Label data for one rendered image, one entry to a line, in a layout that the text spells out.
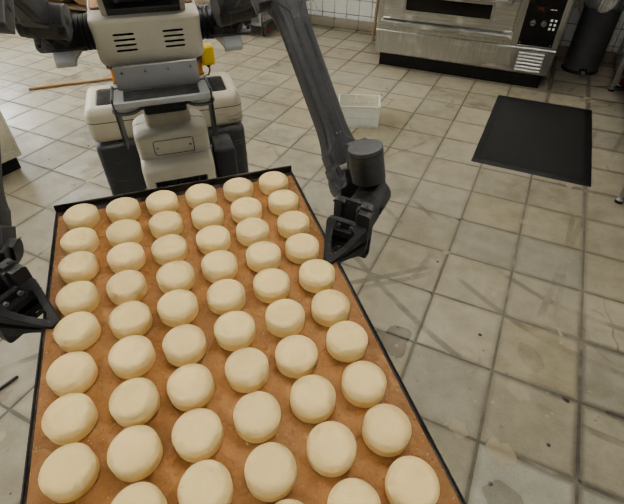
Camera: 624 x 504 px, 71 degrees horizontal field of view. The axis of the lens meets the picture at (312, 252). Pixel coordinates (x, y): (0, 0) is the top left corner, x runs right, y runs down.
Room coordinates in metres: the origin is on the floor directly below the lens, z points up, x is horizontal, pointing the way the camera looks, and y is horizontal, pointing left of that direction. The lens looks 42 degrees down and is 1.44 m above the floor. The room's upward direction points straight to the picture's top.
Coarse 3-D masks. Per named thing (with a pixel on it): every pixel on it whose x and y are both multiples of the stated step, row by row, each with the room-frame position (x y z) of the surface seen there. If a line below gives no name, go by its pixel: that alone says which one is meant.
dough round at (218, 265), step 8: (208, 256) 0.46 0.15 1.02; (216, 256) 0.46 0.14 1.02; (224, 256) 0.46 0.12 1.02; (232, 256) 0.46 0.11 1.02; (208, 264) 0.45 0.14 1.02; (216, 264) 0.45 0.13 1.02; (224, 264) 0.45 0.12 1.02; (232, 264) 0.45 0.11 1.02; (208, 272) 0.43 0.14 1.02; (216, 272) 0.43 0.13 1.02; (224, 272) 0.43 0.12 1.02; (232, 272) 0.44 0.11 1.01; (208, 280) 0.43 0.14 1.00; (216, 280) 0.43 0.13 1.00
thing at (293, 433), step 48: (144, 240) 0.51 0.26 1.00; (192, 240) 0.52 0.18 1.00; (192, 288) 0.42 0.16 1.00; (336, 288) 0.42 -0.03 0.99; (48, 336) 0.34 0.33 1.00; (144, 336) 0.34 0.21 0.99; (96, 384) 0.27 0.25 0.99; (288, 384) 0.28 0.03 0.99; (336, 384) 0.28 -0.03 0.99; (96, 432) 0.22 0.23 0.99; (288, 432) 0.22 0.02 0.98; (96, 480) 0.17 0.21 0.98; (144, 480) 0.17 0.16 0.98; (240, 480) 0.17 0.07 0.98; (336, 480) 0.17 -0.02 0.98; (384, 480) 0.18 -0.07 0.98
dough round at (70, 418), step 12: (72, 396) 0.25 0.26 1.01; (84, 396) 0.25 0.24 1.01; (48, 408) 0.24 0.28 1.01; (60, 408) 0.24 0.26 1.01; (72, 408) 0.24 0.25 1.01; (84, 408) 0.24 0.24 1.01; (96, 408) 0.24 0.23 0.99; (48, 420) 0.22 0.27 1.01; (60, 420) 0.22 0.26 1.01; (72, 420) 0.22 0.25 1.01; (84, 420) 0.22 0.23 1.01; (96, 420) 0.23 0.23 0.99; (48, 432) 0.21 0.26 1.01; (60, 432) 0.21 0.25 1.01; (72, 432) 0.21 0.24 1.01; (84, 432) 0.22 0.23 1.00; (60, 444) 0.21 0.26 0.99
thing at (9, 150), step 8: (0, 112) 2.43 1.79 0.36; (0, 120) 2.41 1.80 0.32; (0, 128) 2.39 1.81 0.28; (8, 128) 2.43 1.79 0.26; (0, 136) 2.37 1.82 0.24; (8, 136) 2.41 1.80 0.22; (0, 144) 2.36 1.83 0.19; (8, 144) 2.39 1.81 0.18; (16, 144) 2.43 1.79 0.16; (8, 152) 2.37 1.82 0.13; (16, 152) 2.41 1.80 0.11; (8, 160) 2.36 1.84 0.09; (16, 160) 2.42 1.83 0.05; (8, 168) 2.36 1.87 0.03; (16, 168) 2.40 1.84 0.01
